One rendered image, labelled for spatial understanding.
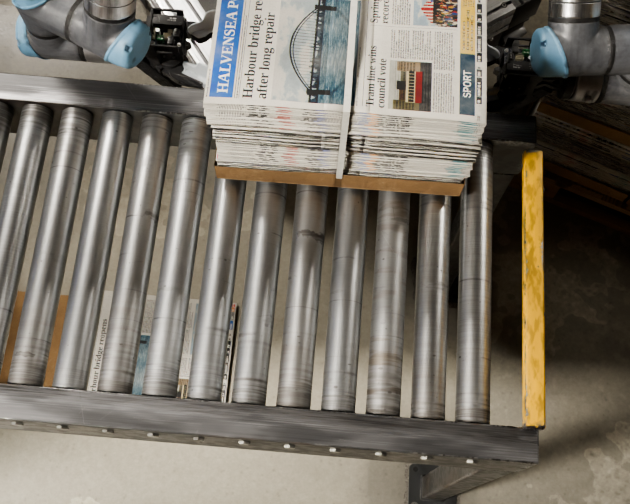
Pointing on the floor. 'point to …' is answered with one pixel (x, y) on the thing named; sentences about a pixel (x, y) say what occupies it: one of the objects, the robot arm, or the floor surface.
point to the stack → (598, 147)
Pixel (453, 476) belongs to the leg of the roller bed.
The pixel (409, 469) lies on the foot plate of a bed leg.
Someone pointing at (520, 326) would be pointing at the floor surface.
